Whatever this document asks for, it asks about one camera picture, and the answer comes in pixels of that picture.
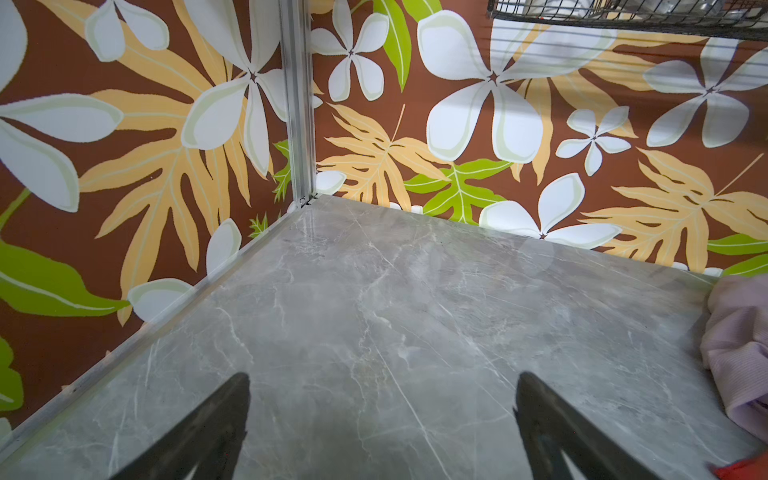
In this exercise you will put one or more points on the black wire basket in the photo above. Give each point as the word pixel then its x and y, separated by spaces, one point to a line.
pixel 733 19

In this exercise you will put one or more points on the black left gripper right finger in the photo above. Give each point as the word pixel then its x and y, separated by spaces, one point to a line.
pixel 555 434

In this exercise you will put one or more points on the red cloth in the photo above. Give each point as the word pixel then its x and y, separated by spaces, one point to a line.
pixel 748 469

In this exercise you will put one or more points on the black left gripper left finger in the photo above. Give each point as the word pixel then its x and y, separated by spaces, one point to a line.
pixel 205 444

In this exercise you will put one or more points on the light pink ribbed cloth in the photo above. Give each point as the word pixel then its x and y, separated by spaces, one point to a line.
pixel 734 349

